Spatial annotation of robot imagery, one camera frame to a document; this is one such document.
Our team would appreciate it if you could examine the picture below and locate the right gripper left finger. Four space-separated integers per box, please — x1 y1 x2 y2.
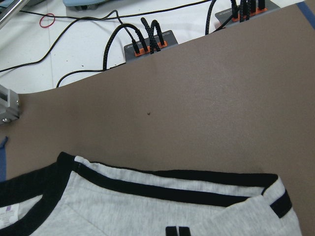
165 227 177 236

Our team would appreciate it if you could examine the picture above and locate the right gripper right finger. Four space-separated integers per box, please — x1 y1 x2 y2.
179 227 191 236

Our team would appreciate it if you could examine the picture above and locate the grey cartoon print t-shirt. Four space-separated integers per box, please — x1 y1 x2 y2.
0 152 302 236

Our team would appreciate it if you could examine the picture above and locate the grey usb hub near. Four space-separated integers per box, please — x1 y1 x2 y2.
124 29 179 62

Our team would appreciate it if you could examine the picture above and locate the grey usb hub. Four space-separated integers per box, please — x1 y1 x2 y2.
124 29 179 62
215 0 280 28

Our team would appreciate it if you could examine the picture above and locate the grey usb hub far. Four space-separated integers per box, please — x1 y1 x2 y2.
215 0 280 28

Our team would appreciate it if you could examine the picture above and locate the red rubber band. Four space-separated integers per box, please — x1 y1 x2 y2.
39 13 56 29

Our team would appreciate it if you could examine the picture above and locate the aluminium frame post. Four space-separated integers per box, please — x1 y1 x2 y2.
0 85 20 125

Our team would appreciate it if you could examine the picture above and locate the thin black cable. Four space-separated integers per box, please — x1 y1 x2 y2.
0 0 212 73

